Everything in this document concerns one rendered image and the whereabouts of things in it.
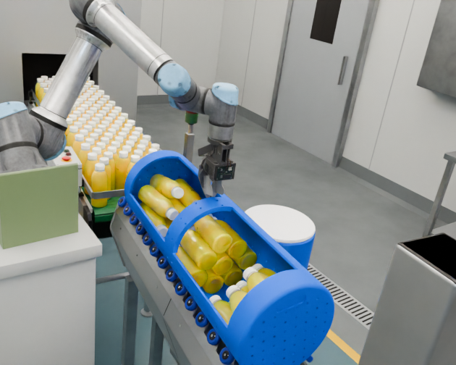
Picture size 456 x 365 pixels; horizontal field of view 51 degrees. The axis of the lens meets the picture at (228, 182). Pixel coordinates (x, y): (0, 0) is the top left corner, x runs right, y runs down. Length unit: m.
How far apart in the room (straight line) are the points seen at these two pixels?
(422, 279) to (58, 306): 1.18
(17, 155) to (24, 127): 0.09
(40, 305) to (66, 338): 0.16
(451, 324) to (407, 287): 0.04
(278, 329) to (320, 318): 0.13
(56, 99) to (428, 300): 1.28
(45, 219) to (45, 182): 0.11
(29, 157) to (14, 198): 0.12
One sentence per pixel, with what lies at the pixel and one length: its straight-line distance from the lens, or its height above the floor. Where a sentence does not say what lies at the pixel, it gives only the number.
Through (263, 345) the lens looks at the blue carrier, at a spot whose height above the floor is 1.08.
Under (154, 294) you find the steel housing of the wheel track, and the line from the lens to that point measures 1.67.
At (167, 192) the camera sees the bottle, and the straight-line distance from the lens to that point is 1.69.
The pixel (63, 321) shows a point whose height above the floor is 0.91.
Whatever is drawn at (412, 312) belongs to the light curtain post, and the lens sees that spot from 0.42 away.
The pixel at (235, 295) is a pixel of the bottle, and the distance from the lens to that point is 1.27.
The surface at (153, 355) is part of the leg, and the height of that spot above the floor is 0.16.
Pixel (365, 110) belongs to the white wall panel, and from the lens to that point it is 5.18.
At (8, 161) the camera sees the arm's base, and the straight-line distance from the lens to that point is 1.35.
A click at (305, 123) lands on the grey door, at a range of 5.73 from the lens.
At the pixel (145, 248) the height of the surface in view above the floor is 0.93.
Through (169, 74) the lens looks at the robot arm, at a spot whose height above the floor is 1.62.
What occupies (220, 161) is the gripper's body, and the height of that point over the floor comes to 1.38.
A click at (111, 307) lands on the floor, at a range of 2.96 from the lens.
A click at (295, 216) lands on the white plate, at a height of 1.04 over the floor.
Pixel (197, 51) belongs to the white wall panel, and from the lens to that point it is 6.98.
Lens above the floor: 1.88
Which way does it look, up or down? 24 degrees down
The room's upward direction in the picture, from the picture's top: 8 degrees clockwise
